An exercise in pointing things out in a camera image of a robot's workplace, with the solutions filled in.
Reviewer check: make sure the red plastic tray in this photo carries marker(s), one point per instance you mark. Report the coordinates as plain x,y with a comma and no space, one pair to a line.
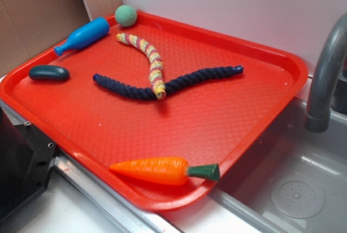
211,122

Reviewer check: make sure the orange plastic toy carrot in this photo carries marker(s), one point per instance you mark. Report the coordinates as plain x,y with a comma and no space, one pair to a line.
165,170

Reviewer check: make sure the green textured ball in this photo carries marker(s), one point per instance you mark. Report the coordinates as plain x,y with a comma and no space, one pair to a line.
126,15

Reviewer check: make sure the blue plastic toy bottle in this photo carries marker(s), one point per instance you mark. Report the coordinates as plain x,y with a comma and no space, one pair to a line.
84,36

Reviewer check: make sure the grey plastic toy sink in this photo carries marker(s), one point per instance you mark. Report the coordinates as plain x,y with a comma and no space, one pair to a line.
290,179

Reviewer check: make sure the brown cardboard panel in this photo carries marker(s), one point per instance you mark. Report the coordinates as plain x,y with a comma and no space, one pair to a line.
29,27

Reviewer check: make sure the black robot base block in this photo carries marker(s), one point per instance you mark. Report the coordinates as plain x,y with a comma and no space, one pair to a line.
27,158

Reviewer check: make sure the grey toy faucet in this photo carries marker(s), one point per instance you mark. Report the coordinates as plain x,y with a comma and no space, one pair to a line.
328,87

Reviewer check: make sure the dark teal oval toy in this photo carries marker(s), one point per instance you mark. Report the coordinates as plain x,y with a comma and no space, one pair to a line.
49,72

